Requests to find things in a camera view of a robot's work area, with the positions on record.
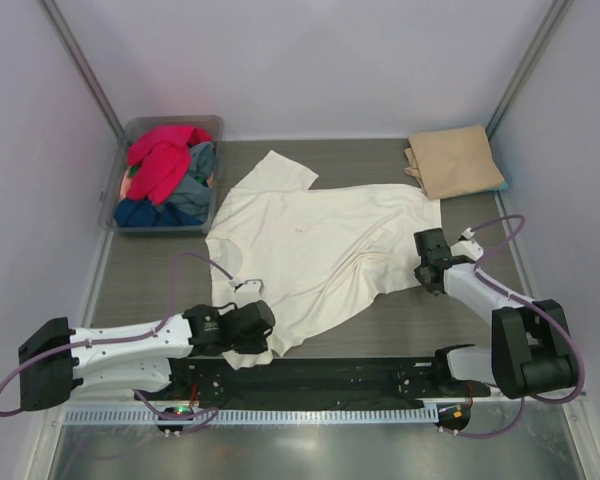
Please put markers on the white t shirt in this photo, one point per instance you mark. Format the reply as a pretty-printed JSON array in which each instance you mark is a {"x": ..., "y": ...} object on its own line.
[{"x": 323, "y": 255}]

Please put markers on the slotted cable duct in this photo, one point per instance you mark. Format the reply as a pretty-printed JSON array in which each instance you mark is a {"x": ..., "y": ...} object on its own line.
[{"x": 121, "y": 415}]

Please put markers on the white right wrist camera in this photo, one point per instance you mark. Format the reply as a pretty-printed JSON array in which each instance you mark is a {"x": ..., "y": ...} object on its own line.
[{"x": 467, "y": 246}]

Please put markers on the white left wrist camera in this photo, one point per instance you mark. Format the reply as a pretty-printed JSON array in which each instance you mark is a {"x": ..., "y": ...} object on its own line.
[{"x": 250, "y": 286}]

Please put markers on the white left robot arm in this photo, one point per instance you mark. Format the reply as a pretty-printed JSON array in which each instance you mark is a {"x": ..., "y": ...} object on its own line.
[{"x": 59, "y": 363}]

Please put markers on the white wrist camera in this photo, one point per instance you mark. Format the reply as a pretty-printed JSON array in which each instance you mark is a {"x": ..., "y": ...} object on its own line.
[
  {"x": 250, "y": 286},
  {"x": 467, "y": 246}
]

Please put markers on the grey blue t shirt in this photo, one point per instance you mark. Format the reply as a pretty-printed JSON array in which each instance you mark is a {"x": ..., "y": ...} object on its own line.
[{"x": 192, "y": 196}]

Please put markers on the dark blue t shirt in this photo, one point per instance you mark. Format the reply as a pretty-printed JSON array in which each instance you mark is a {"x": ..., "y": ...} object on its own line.
[{"x": 141, "y": 214}]

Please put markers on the right aluminium frame post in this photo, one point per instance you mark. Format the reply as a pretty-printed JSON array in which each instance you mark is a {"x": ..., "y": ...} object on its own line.
[{"x": 541, "y": 39}]

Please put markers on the folded light blue t shirt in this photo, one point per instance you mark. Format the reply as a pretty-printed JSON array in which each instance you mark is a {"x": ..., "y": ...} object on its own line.
[{"x": 503, "y": 187}]

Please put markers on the peach pink garment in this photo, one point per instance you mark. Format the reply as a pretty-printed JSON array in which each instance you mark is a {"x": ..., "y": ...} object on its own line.
[{"x": 125, "y": 185}]

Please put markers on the clear plastic bin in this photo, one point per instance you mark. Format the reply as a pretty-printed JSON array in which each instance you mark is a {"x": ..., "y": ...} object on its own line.
[{"x": 136, "y": 128}]

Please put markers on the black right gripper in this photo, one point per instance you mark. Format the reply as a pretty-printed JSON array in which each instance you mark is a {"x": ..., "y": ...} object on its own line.
[{"x": 425, "y": 273}]

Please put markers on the round black base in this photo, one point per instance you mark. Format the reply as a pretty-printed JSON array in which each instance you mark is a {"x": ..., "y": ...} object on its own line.
[
  {"x": 173, "y": 420},
  {"x": 453, "y": 417}
]

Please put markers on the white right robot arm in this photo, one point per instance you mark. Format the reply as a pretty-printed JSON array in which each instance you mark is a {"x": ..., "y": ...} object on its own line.
[{"x": 531, "y": 353}]

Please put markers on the red t shirt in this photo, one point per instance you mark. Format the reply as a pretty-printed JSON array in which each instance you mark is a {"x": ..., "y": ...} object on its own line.
[{"x": 163, "y": 157}]

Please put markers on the right round black base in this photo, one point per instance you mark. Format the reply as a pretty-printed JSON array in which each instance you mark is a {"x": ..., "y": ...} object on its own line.
[{"x": 453, "y": 417}]

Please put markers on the folded beige t shirt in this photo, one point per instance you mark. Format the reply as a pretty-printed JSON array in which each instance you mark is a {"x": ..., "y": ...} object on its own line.
[{"x": 452, "y": 163}]

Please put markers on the aluminium frame post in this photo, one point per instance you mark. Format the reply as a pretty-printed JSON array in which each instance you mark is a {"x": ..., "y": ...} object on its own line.
[
  {"x": 80, "y": 62},
  {"x": 541, "y": 39}
]

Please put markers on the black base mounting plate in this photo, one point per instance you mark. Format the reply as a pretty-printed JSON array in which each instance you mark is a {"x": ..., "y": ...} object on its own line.
[{"x": 323, "y": 384}]

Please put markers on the left round black base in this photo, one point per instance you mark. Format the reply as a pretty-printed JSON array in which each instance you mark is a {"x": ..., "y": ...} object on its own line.
[{"x": 173, "y": 420}]

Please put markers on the left aluminium frame post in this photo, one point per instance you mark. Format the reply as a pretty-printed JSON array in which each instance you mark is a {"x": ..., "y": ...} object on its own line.
[{"x": 80, "y": 62}]

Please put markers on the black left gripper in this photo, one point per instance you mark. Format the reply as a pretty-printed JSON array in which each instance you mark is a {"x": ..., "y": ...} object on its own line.
[{"x": 259, "y": 343}]

